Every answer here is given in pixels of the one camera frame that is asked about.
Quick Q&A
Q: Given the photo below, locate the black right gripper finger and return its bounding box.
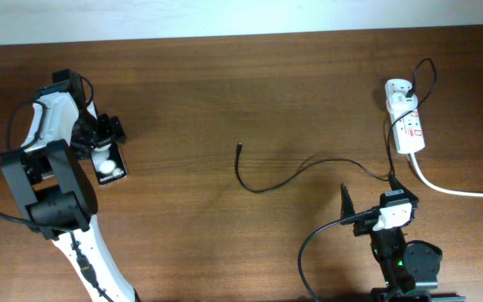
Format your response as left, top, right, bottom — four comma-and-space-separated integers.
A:
340, 184, 356, 218
388, 174, 413, 197

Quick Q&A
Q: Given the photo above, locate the black Galaxy smartphone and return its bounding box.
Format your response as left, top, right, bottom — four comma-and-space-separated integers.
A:
91, 143, 127, 186

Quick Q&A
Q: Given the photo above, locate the black USB charging cable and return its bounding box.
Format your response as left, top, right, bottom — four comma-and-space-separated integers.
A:
235, 57, 438, 195

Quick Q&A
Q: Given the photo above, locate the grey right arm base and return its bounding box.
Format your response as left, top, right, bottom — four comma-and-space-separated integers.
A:
369, 289, 466, 302

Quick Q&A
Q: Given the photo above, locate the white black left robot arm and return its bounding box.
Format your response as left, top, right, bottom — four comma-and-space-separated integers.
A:
1, 69, 139, 301

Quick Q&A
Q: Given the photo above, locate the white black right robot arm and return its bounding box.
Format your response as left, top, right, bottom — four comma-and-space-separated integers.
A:
340, 176, 443, 301

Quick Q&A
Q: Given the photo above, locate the white USB charger adapter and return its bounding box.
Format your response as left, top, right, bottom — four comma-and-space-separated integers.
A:
386, 92, 418, 114

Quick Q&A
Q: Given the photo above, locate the white power strip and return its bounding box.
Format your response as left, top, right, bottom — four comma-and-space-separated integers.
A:
385, 79, 425, 154

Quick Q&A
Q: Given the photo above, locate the white power strip cord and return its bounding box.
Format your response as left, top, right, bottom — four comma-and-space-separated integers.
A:
407, 152, 483, 200

